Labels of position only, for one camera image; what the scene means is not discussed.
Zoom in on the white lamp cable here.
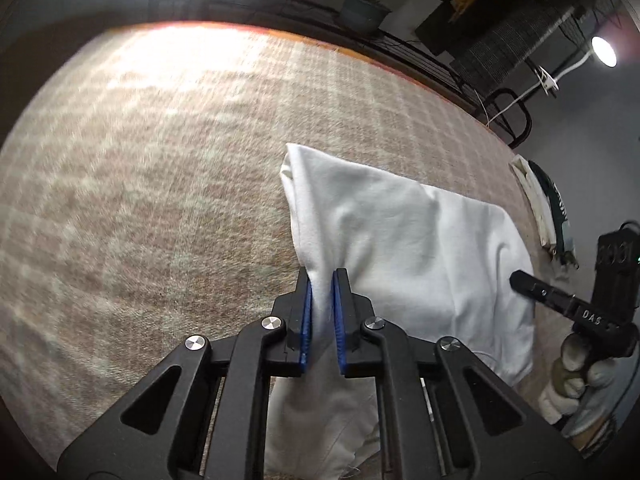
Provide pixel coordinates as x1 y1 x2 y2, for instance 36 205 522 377
482 85 543 126

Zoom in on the beige plaid blanket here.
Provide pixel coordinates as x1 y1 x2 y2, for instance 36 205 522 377
0 20 581 480

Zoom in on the white clip lamp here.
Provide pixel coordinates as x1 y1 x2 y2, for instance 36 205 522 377
536 35 619 97

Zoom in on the black hanging garment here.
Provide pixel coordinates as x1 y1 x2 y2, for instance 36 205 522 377
415 0 506 56

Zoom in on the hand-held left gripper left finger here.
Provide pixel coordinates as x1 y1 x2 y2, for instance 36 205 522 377
57 267 313 480

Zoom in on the person's right hand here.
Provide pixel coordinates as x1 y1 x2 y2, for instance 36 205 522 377
539 332 621 426

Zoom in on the person's right forearm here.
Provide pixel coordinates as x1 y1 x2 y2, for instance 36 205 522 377
560 385 626 453

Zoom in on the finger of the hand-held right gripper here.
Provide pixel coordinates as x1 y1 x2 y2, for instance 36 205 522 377
509 270 576 316

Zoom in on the white t-shirt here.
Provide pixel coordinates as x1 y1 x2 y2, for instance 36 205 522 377
262 142 536 480

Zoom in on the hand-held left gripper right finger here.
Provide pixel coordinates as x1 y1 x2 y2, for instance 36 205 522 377
332 267 591 480

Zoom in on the dark green patterned folded garment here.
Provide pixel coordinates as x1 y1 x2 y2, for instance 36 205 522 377
527 160 577 267

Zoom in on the potted plant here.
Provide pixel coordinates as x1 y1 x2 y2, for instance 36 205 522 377
339 0 392 37

